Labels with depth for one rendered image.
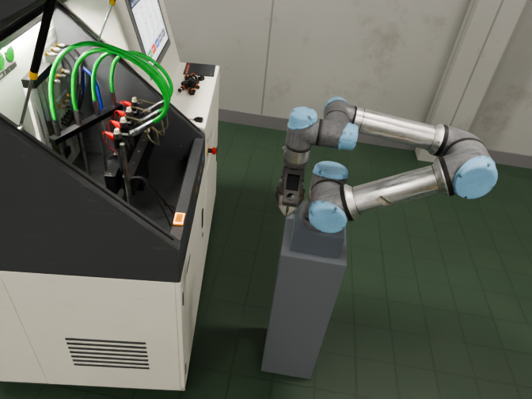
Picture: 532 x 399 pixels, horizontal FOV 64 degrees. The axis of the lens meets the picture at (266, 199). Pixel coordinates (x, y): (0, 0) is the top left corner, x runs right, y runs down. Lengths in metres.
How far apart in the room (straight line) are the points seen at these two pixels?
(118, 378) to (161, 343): 0.34
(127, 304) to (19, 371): 0.70
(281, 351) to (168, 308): 0.66
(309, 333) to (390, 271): 1.02
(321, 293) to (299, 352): 0.42
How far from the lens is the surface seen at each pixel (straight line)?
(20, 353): 2.01
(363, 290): 2.59
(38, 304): 1.70
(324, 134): 1.17
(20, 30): 1.52
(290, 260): 1.55
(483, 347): 2.65
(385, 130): 1.32
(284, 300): 1.72
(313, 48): 3.60
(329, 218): 1.29
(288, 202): 1.21
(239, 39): 3.65
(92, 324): 1.72
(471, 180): 1.26
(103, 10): 1.77
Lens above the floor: 1.90
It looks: 39 degrees down
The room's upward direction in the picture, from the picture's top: 7 degrees clockwise
